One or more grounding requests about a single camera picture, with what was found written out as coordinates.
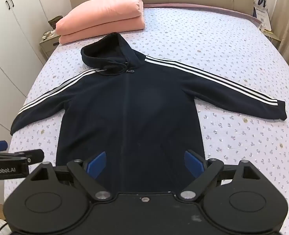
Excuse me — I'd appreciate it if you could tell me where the white tote bag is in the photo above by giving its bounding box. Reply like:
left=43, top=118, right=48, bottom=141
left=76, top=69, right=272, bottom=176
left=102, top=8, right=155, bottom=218
left=253, top=0, right=272, bottom=31

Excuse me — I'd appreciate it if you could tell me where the white wardrobe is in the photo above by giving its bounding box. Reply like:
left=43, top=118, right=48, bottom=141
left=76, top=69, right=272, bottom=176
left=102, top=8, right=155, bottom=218
left=0, top=0, right=50, bottom=139

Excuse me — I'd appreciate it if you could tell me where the beige nightstand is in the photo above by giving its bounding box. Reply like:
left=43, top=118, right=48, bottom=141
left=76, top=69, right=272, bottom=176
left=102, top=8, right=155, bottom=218
left=39, top=32, right=62, bottom=62
left=264, top=29, right=282, bottom=50

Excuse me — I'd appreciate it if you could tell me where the bed with floral sheet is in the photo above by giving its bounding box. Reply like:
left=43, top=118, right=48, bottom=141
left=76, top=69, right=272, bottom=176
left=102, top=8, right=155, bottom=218
left=4, top=3, right=289, bottom=226

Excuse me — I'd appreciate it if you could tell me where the navy hoodie with white stripes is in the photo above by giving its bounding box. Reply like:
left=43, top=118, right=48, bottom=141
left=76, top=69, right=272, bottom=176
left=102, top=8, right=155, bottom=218
left=10, top=32, right=288, bottom=194

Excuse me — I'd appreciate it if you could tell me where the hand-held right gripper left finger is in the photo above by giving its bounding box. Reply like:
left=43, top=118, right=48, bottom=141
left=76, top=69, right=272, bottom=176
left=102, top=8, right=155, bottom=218
left=30, top=151, right=111, bottom=202

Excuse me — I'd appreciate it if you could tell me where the dark basket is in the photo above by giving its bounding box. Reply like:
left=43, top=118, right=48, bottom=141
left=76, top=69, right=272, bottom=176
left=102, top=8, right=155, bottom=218
left=48, top=16, right=63, bottom=28

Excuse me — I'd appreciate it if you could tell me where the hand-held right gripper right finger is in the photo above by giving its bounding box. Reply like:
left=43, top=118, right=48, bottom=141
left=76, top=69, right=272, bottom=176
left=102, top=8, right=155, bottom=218
left=180, top=149, right=263, bottom=201

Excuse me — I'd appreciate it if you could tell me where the pale curtain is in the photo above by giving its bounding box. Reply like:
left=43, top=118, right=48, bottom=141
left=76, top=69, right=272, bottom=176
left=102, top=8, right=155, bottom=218
left=269, top=0, right=289, bottom=81

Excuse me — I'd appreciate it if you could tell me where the folded pink quilt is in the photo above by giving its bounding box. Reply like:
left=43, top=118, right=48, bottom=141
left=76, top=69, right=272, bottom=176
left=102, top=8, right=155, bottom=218
left=55, top=0, right=146, bottom=45

